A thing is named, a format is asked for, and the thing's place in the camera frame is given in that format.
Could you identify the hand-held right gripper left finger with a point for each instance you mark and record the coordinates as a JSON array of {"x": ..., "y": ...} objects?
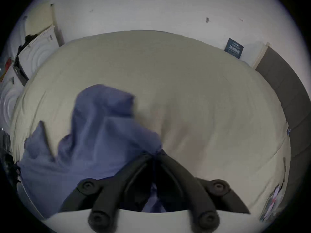
[{"x": 114, "y": 190}]

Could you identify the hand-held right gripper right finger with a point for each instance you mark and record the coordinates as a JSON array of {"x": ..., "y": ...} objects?
[{"x": 192, "y": 193}]

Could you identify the blue garment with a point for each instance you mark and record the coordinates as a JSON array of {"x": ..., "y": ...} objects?
[{"x": 97, "y": 139}]

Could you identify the pile of papers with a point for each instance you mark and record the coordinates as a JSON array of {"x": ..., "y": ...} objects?
[{"x": 272, "y": 203}]

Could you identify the bed with beige sheet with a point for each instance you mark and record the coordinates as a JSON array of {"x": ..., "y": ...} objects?
[{"x": 184, "y": 98}]

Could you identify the dark padded headboard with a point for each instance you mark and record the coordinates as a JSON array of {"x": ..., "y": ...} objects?
[{"x": 289, "y": 115}]

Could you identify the white washing machine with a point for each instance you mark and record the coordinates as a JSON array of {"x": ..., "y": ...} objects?
[
  {"x": 38, "y": 52},
  {"x": 7, "y": 98}
]

